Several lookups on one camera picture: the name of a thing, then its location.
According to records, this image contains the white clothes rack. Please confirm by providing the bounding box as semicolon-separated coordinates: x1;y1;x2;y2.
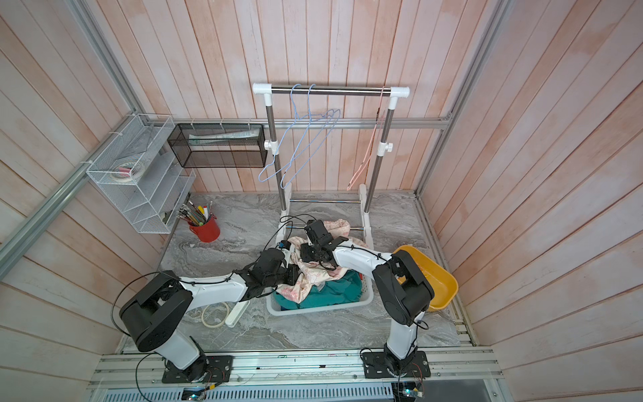
252;83;410;247

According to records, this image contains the white wire shelf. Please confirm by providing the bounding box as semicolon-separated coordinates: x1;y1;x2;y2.
87;114;195;235

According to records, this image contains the white plastic laundry basket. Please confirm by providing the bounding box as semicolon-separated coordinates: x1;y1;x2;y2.
266;275;374;317

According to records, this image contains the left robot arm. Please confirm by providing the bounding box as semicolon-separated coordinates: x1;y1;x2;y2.
118;248;299;384

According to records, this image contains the light blue hanger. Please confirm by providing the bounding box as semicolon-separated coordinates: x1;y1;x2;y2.
253;84;328;189
279;84;343;189

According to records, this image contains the pink hanger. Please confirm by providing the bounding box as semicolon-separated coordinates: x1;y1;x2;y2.
347;87;384;190

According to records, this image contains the clear tape ring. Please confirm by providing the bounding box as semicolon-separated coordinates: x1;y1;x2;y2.
201;300;230;329

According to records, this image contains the white remote-like bar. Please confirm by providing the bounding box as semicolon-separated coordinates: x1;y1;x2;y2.
225;301;249;328

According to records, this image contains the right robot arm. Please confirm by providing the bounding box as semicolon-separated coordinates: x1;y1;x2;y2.
301;219;435;379

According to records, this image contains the black mesh basket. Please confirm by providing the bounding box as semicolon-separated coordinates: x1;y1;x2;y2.
167;123;267;169

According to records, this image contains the red pencil cup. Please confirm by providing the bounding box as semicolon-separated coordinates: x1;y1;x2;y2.
189;216;221;243

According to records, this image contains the tape roll on shelf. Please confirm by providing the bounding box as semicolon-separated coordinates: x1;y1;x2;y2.
109;161;144;184

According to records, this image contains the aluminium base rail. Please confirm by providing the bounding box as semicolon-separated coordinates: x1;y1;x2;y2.
87;348;512;401

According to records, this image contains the yellow plastic tray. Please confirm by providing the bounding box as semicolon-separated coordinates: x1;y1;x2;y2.
396;245;459;313

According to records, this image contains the cream pink print jacket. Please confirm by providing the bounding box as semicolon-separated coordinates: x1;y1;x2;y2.
274;236;363;311

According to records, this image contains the green jacket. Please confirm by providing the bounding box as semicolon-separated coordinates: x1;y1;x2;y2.
274;271;363;311

